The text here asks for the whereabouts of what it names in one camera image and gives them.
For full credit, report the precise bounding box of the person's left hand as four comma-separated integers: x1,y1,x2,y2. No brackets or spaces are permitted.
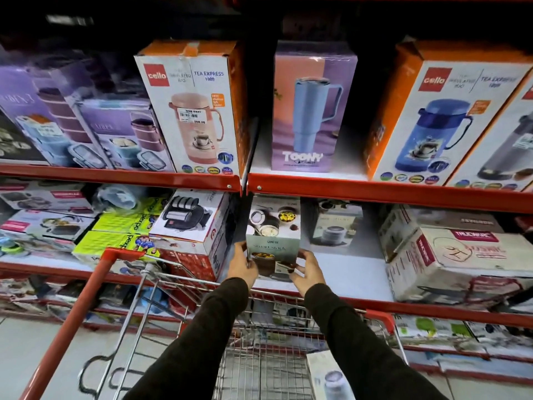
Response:
227,241,260,290

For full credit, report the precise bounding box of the person's right hand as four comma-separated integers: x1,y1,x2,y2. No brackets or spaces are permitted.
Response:
289,250,326,297

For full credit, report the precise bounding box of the grey-green lunch container box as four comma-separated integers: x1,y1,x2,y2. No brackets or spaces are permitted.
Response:
246,194,301,283

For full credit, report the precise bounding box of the person's right forearm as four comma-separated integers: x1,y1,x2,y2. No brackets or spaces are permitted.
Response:
303,283,449,400

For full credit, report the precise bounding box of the person's left forearm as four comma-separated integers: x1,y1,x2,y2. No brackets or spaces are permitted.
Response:
123,277,250,400

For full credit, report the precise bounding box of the red white appliance box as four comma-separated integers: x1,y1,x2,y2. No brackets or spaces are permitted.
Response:
157,229,234,284

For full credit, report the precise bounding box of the grey box with steel pot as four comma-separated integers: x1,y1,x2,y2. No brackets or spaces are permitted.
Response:
309,199,364,249

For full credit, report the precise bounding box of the white box with black appliance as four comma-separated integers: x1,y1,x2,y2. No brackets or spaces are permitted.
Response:
149,188,232,247

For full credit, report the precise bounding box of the blue plastic item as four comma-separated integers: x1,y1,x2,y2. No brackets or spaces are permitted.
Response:
139,286,170,316

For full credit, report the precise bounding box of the white box with steel tumbler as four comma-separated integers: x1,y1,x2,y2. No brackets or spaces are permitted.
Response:
306,350,357,400

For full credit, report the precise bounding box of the red metal shelf rack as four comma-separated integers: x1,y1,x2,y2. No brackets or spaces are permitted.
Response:
0,0,533,388

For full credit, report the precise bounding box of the lime green cartoon box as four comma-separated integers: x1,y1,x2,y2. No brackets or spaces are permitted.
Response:
72,230,162,274
92,197,168,236

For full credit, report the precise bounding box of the clear plastic wrapped item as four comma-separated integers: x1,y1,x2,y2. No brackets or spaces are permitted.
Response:
92,183,148,214

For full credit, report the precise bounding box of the white red-label casserole box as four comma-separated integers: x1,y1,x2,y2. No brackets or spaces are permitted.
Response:
385,227,533,314
378,204,505,264

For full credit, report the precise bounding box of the white box with green print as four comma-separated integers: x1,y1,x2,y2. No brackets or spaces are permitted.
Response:
393,314,486,354

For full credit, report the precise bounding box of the orange white pink jug box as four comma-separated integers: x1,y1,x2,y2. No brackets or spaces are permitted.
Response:
134,39,251,178

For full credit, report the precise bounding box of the purple blue tumbler box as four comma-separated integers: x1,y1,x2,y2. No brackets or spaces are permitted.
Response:
271,40,359,174

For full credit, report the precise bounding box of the purple stacked lunch box carton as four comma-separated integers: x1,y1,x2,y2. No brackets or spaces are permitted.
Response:
49,58,176,173
0,58,114,169

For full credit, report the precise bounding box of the orange white blue jug box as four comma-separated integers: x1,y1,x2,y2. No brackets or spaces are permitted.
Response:
364,36,533,187

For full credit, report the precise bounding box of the white red-label cookware box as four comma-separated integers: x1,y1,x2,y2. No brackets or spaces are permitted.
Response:
0,181,95,216
0,209,97,252

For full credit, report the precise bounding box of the white box with dark print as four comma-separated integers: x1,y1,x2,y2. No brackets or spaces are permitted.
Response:
466,321,533,359

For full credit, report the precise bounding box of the orange white grey jug box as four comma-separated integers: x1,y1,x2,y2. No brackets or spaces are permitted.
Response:
445,70,533,193

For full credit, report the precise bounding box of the dark steel container box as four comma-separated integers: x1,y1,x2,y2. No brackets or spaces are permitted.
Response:
0,110,50,166

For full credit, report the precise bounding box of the red-handled metal shopping cart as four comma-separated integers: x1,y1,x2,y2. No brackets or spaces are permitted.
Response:
19,247,410,400

